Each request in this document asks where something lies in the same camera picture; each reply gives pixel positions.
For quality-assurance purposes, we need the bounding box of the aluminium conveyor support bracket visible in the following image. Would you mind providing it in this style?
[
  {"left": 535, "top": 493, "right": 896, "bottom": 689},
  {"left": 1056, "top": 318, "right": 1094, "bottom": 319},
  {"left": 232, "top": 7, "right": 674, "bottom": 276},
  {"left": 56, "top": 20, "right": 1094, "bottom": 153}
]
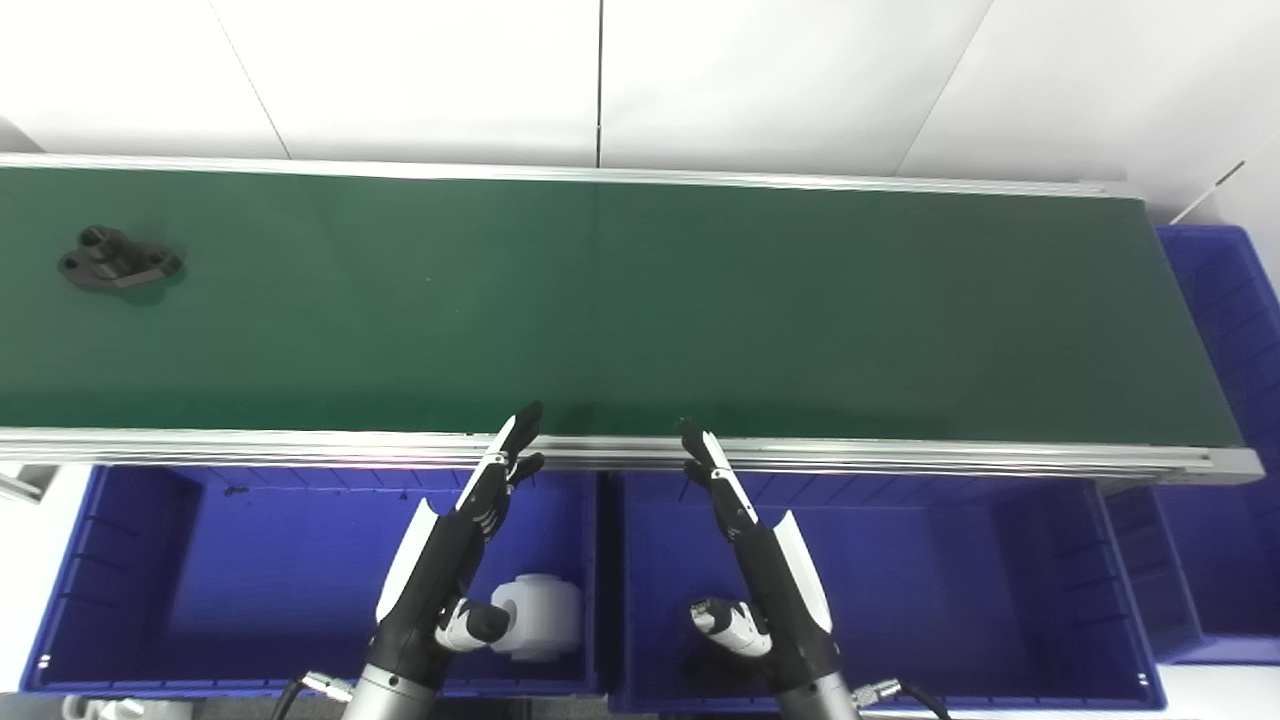
[{"left": 0, "top": 464, "right": 57, "bottom": 503}]

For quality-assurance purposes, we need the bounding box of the blue plastic bin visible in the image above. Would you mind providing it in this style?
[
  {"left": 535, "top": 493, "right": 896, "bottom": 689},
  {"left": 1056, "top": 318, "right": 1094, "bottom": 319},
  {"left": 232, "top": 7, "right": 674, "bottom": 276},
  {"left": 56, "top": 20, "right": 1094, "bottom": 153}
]
[
  {"left": 1100, "top": 225, "right": 1280, "bottom": 666},
  {"left": 606, "top": 470, "right": 1168, "bottom": 714},
  {"left": 20, "top": 463, "right": 607, "bottom": 698}
]

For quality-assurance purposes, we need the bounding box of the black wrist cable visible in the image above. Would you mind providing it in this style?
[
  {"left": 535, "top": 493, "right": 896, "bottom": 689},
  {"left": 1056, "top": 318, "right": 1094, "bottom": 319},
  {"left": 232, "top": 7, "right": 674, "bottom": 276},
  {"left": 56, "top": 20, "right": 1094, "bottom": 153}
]
[
  {"left": 270, "top": 672, "right": 353, "bottom": 720},
  {"left": 850, "top": 678, "right": 951, "bottom": 720}
]

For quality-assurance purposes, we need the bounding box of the white plastic pipe fitting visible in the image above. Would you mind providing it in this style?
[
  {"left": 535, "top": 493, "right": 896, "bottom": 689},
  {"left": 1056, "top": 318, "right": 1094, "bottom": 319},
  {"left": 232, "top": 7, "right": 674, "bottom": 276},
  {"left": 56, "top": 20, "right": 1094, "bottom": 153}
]
[{"left": 490, "top": 573, "right": 584, "bottom": 662}]

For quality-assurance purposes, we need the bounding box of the thin white rod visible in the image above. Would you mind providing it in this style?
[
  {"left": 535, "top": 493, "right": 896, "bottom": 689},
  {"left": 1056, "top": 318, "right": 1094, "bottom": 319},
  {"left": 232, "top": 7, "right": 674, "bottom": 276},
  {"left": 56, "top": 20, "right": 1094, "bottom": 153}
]
[{"left": 1168, "top": 160, "right": 1247, "bottom": 227}]

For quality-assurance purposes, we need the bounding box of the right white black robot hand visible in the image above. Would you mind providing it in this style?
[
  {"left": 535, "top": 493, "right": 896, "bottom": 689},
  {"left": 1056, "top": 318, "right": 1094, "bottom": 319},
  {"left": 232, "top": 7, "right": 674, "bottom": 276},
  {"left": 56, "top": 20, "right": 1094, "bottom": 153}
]
[{"left": 683, "top": 420, "right": 839, "bottom": 691}]

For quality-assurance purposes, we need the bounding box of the black flanged metal part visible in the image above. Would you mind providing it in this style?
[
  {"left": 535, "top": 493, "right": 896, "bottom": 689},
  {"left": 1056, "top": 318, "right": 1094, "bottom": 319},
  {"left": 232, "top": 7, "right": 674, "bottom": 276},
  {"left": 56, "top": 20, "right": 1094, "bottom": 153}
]
[{"left": 57, "top": 225, "right": 185, "bottom": 292}]

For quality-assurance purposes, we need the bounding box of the green conveyor belt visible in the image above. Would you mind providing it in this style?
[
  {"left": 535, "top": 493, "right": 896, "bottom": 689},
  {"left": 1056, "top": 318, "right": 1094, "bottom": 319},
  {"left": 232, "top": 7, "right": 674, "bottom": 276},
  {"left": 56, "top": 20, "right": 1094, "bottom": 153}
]
[
  {"left": 0, "top": 152, "right": 1266, "bottom": 488},
  {"left": 0, "top": 165, "right": 1246, "bottom": 448}
]

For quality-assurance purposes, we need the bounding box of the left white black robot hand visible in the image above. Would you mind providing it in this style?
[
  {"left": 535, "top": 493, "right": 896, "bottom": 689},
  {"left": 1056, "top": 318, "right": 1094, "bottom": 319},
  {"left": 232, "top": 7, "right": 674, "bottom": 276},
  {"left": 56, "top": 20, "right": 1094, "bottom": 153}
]
[{"left": 370, "top": 402, "right": 546, "bottom": 691}]

